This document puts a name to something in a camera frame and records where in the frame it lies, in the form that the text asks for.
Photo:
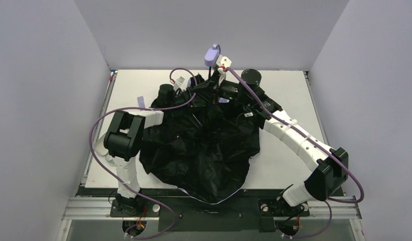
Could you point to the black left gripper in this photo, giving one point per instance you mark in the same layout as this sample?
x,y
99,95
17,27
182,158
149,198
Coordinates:
x,y
195,88

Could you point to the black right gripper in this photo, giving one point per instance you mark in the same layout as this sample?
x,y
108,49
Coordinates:
x,y
218,90

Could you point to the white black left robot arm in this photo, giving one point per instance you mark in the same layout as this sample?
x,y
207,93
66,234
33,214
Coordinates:
x,y
122,142

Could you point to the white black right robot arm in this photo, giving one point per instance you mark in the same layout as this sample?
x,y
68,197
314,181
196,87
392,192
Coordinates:
x,y
328,166

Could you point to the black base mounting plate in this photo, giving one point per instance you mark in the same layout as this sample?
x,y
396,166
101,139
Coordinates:
x,y
262,210

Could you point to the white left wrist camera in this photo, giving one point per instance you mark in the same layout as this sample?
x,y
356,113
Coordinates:
x,y
178,83

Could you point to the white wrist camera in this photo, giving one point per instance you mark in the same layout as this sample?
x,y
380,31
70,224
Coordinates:
x,y
222,63
178,83

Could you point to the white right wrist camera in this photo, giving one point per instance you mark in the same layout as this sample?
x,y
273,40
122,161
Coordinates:
x,y
222,63

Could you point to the aluminium table edge rail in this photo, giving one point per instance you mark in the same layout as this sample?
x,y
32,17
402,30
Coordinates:
x,y
102,111

